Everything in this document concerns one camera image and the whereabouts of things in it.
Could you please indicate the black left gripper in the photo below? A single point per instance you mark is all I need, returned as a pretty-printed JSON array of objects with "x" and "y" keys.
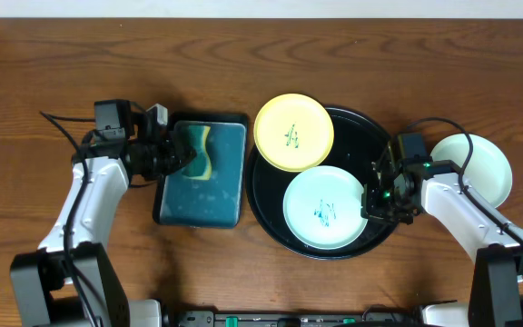
[{"x": 171, "y": 152}]

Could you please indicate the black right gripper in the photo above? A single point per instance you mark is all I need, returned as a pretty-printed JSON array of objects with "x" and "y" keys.
[{"x": 371, "y": 210}]

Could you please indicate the green yellow sponge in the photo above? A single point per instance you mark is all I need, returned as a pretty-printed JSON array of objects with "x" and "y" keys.
[{"x": 200, "y": 167}]

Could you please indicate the mint plate with large scribble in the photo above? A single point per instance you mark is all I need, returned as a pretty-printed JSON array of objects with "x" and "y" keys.
[{"x": 322, "y": 207}]

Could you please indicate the mint plate with small scribble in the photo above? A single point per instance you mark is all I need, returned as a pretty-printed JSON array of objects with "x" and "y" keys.
[{"x": 488, "y": 171}]

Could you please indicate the yellow plate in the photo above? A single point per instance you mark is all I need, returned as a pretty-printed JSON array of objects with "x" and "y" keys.
[{"x": 293, "y": 132}]

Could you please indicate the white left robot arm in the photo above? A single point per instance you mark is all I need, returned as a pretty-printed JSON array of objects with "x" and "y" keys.
[{"x": 69, "y": 280}]

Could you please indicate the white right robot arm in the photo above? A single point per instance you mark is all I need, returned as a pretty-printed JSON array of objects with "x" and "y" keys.
[{"x": 493, "y": 243}]

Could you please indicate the black rectangular water tray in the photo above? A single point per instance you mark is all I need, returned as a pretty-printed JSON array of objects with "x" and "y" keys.
[{"x": 215, "y": 203}]

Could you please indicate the round black serving tray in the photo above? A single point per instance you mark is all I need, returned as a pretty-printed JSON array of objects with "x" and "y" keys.
[{"x": 358, "y": 141}]

